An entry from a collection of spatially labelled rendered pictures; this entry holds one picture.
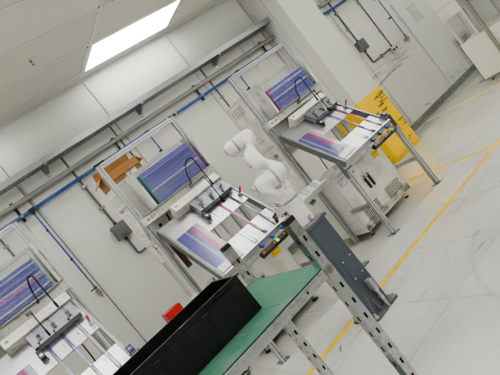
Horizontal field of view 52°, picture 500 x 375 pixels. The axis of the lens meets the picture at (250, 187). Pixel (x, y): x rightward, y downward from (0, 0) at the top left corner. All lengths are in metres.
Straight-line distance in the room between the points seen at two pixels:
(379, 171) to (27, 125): 3.49
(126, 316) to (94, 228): 0.94
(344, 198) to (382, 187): 0.45
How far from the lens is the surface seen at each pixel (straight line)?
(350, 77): 6.67
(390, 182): 4.90
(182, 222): 3.92
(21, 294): 3.70
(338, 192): 4.51
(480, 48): 7.45
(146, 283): 5.37
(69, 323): 3.60
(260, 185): 3.08
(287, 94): 4.75
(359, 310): 1.34
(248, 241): 3.69
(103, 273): 5.30
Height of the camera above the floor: 1.29
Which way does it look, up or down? 4 degrees down
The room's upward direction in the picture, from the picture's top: 38 degrees counter-clockwise
